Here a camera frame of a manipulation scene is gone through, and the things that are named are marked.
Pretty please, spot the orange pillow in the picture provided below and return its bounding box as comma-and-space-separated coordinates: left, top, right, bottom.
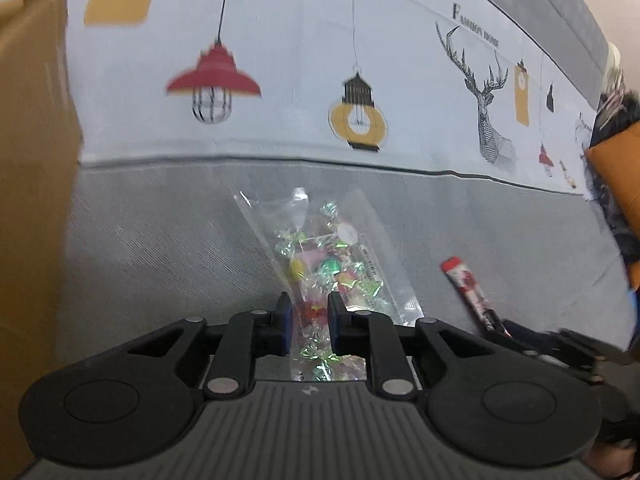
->
585, 122, 640, 292

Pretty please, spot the printed grey bed sheet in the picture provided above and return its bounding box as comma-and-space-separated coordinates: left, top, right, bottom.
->
0, 0, 636, 381

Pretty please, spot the clear bag of candies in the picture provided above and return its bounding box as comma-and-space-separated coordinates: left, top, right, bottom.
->
234, 187, 426, 383

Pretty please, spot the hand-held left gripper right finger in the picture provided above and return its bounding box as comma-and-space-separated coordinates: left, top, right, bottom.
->
327, 291, 501, 402

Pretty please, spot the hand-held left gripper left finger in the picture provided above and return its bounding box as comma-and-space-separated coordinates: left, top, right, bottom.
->
125, 292, 293, 402

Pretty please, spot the red stick snack packet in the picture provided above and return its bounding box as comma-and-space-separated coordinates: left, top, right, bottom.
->
440, 256, 513, 339

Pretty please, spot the cardboard box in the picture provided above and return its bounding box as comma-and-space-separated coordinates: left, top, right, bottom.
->
0, 0, 83, 478

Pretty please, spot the cream soft object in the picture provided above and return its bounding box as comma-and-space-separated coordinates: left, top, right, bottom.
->
602, 42, 626, 96

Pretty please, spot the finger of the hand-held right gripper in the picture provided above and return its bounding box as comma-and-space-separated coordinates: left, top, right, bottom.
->
557, 328, 632, 368
501, 319, 557, 357

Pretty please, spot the dark patterned cloth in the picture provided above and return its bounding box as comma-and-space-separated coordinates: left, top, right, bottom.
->
582, 89, 640, 273

